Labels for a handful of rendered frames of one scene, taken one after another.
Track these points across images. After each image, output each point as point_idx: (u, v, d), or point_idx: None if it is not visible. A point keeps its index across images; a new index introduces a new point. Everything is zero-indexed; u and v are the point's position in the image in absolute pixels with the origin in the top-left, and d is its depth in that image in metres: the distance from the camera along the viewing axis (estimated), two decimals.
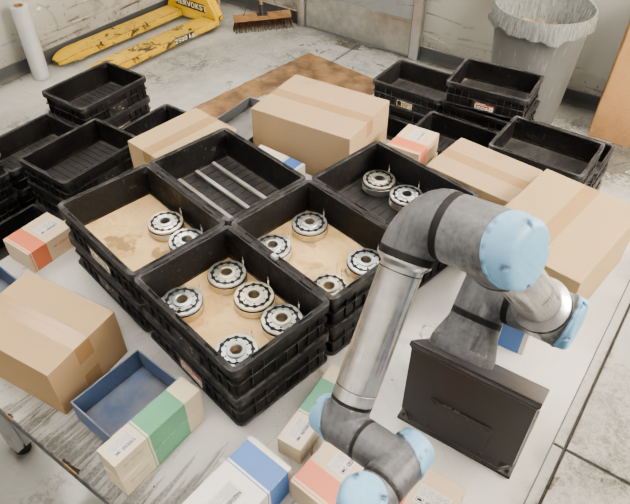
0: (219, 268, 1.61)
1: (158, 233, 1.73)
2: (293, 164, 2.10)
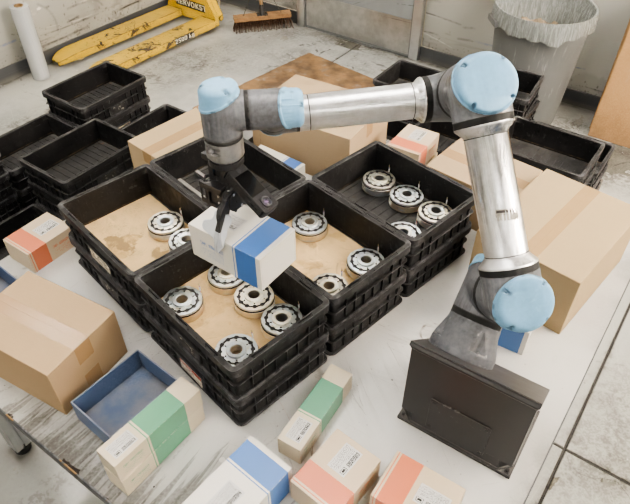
0: (219, 268, 1.61)
1: (158, 233, 1.73)
2: (293, 164, 2.10)
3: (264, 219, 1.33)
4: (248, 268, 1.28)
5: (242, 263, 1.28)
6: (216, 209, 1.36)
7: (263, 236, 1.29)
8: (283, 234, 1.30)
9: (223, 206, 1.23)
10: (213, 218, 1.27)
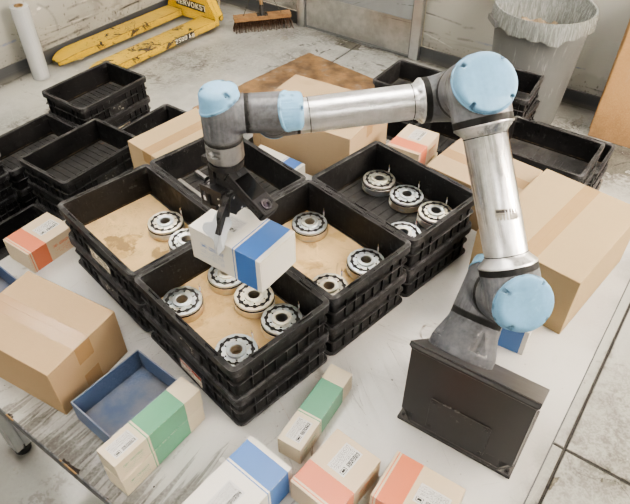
0: None
1: (158, 233, 1.73)
2: (293, 164, 2.10)
3: (264, 221, 1.34)
4: (248, 270, 1.28)
5: (242, 265, 1.29)
6: (216, 211, 1.36)
7: (263, 238, 1.30)
8: (283, 236, 1.30)
9: (223, 209, 1.23)
10: (213, 220, 1.28)
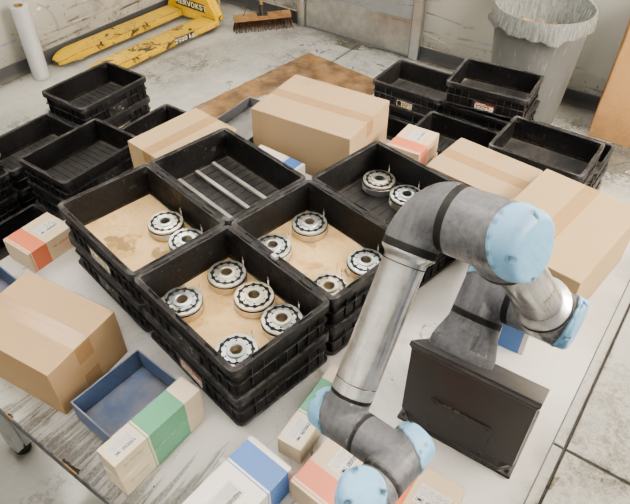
0: (219, 268, 1.61)
1: (158, 233, 1.73)
2: (293, 164, 2.10)
3: None
4: None
5: None
6: None
7: None
8: None
9: None
10: None
